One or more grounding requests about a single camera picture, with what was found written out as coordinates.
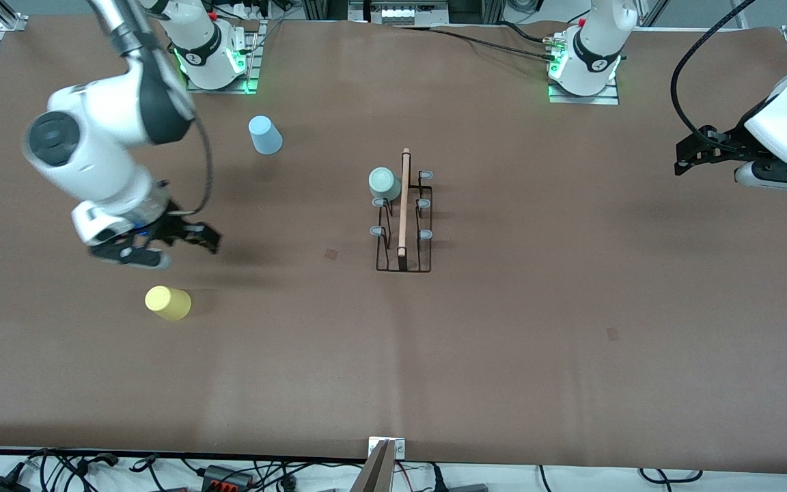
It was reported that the yellow plastic cup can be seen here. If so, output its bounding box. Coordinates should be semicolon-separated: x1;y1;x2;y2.
145;286;193;323

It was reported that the pale green plastic cup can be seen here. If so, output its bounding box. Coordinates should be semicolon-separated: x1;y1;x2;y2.
368;167;402;204

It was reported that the black wire cup holder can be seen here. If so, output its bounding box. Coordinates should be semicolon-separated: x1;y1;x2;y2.
370;148;434;274

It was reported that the light blue plastic cup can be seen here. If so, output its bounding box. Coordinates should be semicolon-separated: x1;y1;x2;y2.
248;115;284;156

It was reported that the black orange connector block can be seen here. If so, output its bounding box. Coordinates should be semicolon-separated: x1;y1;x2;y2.
200;465;256;491

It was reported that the brown table cover mat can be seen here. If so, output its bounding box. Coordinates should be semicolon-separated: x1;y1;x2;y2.
0;15;787;476

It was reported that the tan wedge-shaped beam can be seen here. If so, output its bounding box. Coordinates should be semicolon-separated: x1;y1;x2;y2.
348;439;398;492

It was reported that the white socket strip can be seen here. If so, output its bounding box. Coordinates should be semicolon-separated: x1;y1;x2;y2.
366;0;450;23

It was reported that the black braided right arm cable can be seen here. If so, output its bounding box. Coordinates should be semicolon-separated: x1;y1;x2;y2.
180;115;216;217

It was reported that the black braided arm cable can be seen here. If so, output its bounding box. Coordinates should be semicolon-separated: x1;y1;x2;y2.
180;115;216;217
669;0;758;148

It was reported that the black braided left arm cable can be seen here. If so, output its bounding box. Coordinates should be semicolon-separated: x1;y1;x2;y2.
669;0;758;148

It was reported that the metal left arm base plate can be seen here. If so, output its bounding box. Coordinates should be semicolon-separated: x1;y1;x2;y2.
548;65;621;106

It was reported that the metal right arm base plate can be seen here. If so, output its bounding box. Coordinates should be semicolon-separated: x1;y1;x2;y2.
185;19;262;94

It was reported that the tangled black cable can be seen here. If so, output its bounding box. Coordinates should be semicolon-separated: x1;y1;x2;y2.
25;448;122;492

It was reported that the long black cable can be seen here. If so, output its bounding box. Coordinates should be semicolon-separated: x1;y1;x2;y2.
393;23;560;62

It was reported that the small metal bracket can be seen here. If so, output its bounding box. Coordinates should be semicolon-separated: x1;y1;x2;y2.
368;437;406;459

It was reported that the black looped cable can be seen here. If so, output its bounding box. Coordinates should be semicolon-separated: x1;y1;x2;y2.
639;467;704;484

